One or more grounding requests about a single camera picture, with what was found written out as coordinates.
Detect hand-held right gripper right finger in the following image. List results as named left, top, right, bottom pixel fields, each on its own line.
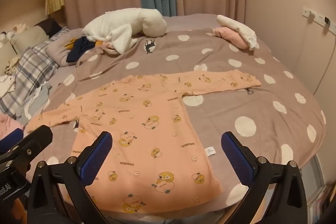
left=221, top=131, right=312, bottom=224

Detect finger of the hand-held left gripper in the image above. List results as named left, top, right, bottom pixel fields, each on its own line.
left=0, top=128, right=24, bottom=152
left=0, top=125, right=53, bottom=170

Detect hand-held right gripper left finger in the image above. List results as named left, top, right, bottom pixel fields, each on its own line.
left=27, top=131, right=114, bottom=224

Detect pink printed baby top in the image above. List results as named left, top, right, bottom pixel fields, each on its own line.
left=25, top=70, right=262, bottom=214

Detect pink fluffy cloth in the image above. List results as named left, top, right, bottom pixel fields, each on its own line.
left=0, top=114, right=20, bottom=135

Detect light blue ruffled cloth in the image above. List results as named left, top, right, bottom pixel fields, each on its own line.
left=25, top=82, right=53, bottom=125

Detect plaid pillow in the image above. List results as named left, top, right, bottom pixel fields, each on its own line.
left=0, top=27, right=70, bottom=125

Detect mauve polka dot blanket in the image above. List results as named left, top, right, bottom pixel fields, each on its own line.
left=26, top=14, right=327, bottom=216

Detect stack of books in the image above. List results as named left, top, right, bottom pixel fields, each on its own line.
left=306, top=182, right=335, bottom=224

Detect navy cloth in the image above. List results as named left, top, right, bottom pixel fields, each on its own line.
left=66, top=36, right=99, bottom=63

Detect beige pillow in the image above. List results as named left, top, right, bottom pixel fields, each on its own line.
left=10, top=26, right=49, bottom=54

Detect small white plush toys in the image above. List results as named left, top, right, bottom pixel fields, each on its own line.
left=0, top=23, right=30, bottom=43

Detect dark brown pillow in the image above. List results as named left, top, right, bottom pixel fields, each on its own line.
left=34, top=18, right=63, bottom=38

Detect pink folded cloth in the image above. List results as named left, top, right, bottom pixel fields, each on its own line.
left=213, top=26, right=250, bottom=51

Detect white folded cloth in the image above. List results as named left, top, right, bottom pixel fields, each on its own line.
left=217, top=15, right=257, bottom=51

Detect white fluffy blanket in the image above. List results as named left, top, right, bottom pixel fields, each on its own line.
left=82, top=7, right=168, bottom=54

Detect white wall socket strip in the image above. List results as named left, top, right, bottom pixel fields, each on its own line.
left=302, top=6, right=336, bottom=35

